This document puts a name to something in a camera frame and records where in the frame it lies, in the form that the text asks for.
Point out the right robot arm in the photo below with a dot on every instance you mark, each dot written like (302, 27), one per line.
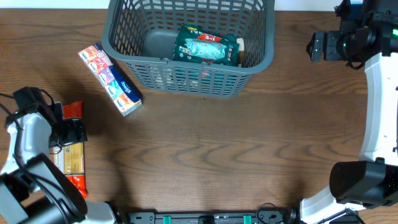
(367, 40)

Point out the mint green wipes packet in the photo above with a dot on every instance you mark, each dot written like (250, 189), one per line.
(203, 49)

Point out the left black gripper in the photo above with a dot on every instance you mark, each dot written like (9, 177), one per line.
(73, 131)

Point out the brown cookie pouch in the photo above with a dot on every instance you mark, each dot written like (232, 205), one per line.
(241, 50)

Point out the Kleenex tissue multipack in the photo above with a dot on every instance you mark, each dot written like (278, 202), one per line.
(116, 86)

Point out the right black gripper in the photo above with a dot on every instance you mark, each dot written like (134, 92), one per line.
(318, 46)

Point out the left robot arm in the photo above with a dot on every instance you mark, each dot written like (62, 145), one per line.
(33, 188)

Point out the beige paper pouch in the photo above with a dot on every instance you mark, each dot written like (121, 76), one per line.
(175, 79)

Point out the orange spaghetti packet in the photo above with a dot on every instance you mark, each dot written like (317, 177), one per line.
(70, 160)

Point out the green Nescafe coffee bag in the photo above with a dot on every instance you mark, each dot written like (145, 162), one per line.
(188, 31)

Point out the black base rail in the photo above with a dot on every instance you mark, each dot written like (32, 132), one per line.
(267, 213)

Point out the grey plastic lattice basket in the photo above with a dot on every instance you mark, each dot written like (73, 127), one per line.
(142, 35)

